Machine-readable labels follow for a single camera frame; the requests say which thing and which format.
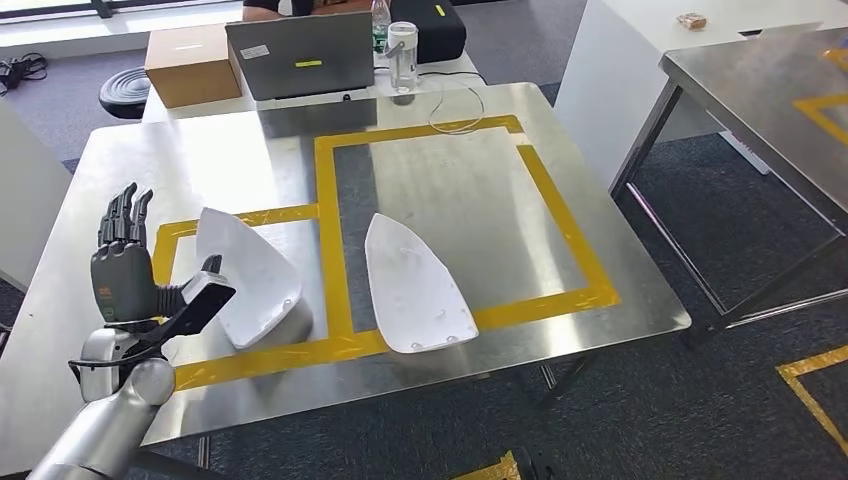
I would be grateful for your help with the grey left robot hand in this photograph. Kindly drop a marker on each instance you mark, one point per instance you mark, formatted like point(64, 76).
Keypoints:
point(122, 285)

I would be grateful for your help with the white curved plastic part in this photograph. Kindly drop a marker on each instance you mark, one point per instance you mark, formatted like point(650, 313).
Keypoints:
point(411, 291)
point(252, 278)

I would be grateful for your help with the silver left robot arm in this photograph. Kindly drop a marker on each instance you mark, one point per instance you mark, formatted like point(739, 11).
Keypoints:
point(99, 430)

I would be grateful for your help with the stainless steel workbench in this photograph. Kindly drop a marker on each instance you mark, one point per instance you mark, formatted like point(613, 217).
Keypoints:
point(199, 166)

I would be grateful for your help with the black round stool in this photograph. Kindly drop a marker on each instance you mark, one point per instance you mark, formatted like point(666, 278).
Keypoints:
point(126, 93)

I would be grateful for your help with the brown cardboard box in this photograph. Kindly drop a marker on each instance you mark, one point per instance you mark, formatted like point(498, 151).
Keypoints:
point(192, 73)

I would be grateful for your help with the grey laptop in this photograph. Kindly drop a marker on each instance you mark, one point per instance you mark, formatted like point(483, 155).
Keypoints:
point(285, 73)

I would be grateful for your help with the person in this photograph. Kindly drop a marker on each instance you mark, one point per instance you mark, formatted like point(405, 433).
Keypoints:
point(265, 8)

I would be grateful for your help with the clear water cup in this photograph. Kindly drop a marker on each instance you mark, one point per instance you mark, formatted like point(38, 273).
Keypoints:
point(402, 66)

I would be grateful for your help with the clear plastic bottle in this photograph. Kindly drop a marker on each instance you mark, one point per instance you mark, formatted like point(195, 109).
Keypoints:
point(381, 26)

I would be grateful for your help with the black bag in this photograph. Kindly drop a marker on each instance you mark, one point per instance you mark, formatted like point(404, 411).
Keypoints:
point(430, 33)

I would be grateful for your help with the white desk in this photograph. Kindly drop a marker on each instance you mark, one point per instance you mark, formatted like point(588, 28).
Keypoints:
point(457, 66)

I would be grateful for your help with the yellow floor tape square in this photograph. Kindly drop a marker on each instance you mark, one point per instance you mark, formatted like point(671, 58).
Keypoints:
point(497, 470)

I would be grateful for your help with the wrapped snack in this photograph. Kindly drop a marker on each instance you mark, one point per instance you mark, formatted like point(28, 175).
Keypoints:
point(692, 21)

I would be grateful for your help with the stainless steel table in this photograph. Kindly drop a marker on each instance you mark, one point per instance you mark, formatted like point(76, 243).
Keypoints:
point(742, 86)

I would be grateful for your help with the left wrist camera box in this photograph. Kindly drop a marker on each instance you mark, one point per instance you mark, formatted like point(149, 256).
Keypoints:
point(199, 308)

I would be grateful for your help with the large yellow tape frame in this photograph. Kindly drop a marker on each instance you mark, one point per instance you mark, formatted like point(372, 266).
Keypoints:
point(324, 232)

